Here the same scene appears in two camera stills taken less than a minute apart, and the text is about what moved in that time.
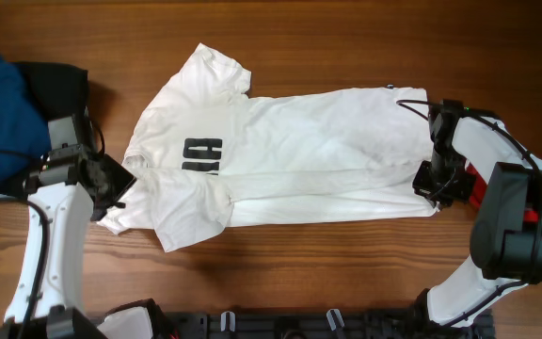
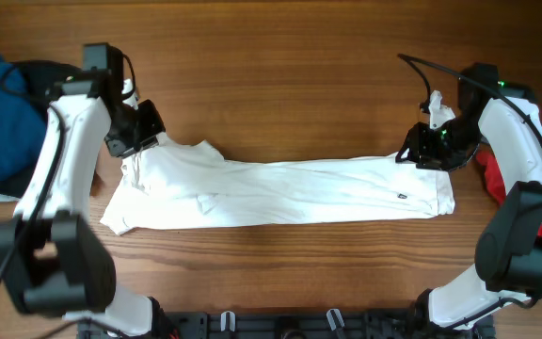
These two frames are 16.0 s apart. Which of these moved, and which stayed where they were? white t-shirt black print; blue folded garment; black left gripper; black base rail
Moved: white t-shirt black print; black left gripper
Stayed: blue folded garment; black base rail
